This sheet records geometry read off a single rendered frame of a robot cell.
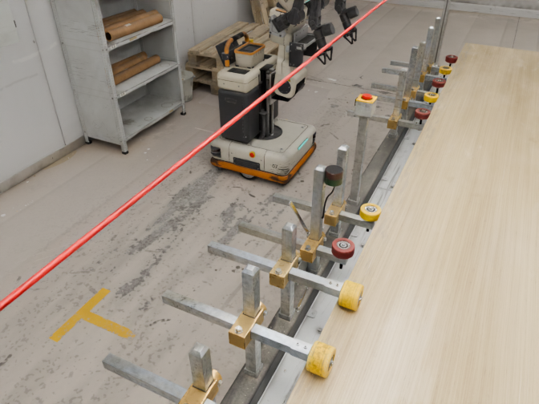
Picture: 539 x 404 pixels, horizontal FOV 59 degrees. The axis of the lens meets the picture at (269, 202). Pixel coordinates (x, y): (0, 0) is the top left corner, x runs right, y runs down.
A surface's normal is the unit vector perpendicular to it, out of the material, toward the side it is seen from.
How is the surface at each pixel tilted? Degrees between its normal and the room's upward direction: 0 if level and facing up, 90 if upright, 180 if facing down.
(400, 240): 0
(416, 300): 0
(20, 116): 90
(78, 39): 90
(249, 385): 0
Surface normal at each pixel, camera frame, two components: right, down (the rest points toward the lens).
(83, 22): -0.44, 0.52
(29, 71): 0.90, 0.26
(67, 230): 0.00, -0.82
